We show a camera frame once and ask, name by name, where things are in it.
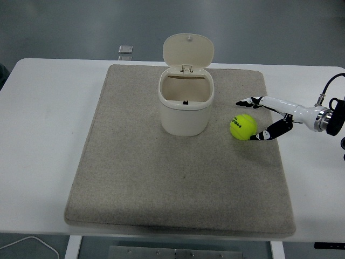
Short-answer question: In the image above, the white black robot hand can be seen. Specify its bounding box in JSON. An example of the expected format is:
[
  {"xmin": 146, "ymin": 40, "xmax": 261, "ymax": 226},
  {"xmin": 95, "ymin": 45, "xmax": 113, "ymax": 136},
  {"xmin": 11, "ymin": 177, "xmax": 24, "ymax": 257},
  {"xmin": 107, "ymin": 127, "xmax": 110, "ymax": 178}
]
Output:
[{"xmin": 236, "ymin": 95, "xmax": 323, "ymax": 142}]

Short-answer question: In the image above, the yellow tennis ball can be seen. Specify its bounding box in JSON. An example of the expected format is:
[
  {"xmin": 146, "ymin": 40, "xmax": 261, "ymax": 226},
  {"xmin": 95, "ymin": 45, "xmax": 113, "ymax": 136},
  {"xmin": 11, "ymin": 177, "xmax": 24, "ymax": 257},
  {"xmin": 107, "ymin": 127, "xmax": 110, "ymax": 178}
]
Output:
[{"xmin": 229, "ymin": 113, "xmax": 257, "ymax": 141}]

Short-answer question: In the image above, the cream lidded bin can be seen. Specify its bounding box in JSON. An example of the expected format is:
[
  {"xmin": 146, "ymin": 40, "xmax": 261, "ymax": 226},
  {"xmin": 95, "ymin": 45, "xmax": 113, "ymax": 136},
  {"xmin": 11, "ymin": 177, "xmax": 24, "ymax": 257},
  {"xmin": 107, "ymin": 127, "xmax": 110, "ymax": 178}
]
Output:
[{"xmin": 157, "ymin": 33, "xmax": 215, "ymax": 137}]

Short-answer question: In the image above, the black table control panel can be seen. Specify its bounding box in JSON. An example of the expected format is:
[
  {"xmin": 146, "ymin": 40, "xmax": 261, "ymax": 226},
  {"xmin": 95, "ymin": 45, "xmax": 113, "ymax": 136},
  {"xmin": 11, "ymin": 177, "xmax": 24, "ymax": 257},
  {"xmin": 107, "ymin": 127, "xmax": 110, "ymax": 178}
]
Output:
[{"xmin": 314, "ymin": 242, "xmax": 345, "ymax": 249}]

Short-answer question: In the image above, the white table leg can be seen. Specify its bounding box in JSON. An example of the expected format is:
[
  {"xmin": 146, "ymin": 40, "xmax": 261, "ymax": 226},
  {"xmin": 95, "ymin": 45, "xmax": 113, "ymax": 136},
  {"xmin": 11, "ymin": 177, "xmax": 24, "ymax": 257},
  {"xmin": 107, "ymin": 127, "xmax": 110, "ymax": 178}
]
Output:
[
  {"xmin": 64, "ymin": 235, "xmax": 83, "ymax": 259},
  {"xmin": 269, "ymin": 240, "xmax": 285, "ymax": 259}
]

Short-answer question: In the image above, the beige felt mat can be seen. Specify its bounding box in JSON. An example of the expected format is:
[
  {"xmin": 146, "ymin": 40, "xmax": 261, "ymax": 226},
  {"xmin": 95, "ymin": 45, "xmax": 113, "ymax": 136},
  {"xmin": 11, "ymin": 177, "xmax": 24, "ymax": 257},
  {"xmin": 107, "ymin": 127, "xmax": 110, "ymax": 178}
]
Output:
[{"xmin": 64, "ymin": 64, "xmax": 296, "ymax": 238}]

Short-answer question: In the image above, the grey metal plate with screws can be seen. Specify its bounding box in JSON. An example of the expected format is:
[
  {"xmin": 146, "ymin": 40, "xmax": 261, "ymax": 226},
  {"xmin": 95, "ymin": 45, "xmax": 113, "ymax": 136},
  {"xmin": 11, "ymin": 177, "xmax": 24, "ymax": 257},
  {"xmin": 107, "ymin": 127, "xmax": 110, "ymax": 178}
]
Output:
[{"xmin": 108, "ymin": 246, "xmax": 243, "ymax": 259}]

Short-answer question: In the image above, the white cable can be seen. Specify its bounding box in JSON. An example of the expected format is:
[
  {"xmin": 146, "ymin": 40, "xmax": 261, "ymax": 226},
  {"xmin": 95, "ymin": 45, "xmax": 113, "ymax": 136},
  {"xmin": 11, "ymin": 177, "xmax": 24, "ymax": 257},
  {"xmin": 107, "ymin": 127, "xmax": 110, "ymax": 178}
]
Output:
[{"xmin": 0, "ymin": 236, "xmax": 59, "ymax": 259}]

